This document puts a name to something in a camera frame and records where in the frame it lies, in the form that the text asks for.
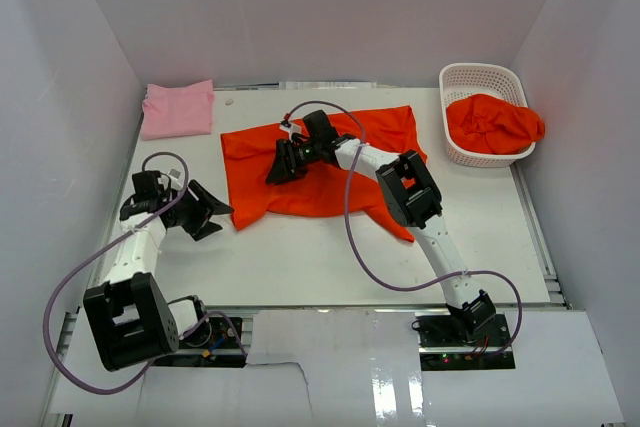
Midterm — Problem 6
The white perforated plastic basket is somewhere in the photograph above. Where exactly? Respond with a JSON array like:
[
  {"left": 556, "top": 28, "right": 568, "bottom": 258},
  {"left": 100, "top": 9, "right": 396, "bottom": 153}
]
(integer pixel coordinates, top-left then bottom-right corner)
[{"left": 439, "top": 63, "right": 546, "bottom": 168}]

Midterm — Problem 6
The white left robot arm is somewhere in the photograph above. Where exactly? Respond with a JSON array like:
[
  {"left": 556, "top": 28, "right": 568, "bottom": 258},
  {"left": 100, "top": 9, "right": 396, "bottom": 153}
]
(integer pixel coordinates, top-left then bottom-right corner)
[{"left": 83, "top": 171, "right": 234, "bottom": 372}]

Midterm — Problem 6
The white paper strip at wall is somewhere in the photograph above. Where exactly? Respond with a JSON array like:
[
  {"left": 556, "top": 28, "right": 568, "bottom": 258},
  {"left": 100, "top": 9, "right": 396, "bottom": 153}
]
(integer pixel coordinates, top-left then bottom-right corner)
[{"left": 278, "top": 81, "right": 377, "bottom": 90}]

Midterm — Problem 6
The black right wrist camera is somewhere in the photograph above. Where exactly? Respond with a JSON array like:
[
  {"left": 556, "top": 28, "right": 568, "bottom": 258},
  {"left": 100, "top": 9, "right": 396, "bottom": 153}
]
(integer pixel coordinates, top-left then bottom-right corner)
[{"left": 302, "top": 110, "right": 338, "bottom": 143}]

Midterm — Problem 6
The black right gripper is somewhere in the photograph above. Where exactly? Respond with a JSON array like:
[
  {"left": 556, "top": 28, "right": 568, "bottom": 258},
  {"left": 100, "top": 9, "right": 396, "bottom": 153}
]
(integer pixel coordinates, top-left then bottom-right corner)
[{"left": 267, "top": 139, "right": 322, "bottom": 185}]

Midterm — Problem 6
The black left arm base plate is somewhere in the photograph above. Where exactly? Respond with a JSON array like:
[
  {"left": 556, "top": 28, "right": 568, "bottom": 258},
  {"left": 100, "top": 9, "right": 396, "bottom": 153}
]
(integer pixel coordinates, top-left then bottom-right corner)
[{"left": 153, "top": 316, "right": 250, "bottom": 369}]

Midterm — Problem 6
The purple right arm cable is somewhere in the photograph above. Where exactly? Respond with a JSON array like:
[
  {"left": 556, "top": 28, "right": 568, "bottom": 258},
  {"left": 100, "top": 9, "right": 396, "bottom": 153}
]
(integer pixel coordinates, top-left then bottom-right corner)
[{"left": 282, "top": 100, "right": 524, "bottom": 358}]

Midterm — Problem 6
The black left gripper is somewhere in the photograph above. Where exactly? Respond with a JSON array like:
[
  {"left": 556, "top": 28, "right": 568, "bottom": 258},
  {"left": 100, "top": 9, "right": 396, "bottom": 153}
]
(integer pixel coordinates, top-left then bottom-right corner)
[{"left": 168, "top": 179, "right": 233, "bottom": 241}]

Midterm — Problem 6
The orange t shirt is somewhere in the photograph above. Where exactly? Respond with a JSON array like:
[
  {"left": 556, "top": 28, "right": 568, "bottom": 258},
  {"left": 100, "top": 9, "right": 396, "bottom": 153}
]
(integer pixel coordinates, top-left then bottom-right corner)
[
  {"left": 221, "top": 105, "right": 427, "bottom": 231},
  {"left": 445, "top": 94, "right": 546, "bottom": 155}
]

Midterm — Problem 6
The folded pink t shirt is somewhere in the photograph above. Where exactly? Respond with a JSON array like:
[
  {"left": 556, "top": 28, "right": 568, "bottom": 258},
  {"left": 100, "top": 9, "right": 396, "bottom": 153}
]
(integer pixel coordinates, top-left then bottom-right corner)
[{"left": 140, "top": 80, "right": 214, "bottom": 141}]

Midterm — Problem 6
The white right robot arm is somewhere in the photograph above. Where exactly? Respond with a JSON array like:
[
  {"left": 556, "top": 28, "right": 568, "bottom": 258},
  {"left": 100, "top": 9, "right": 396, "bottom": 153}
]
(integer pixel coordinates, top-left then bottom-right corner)
[{"left": 266, "top": 134, "right": 496, "bottom": 346}]

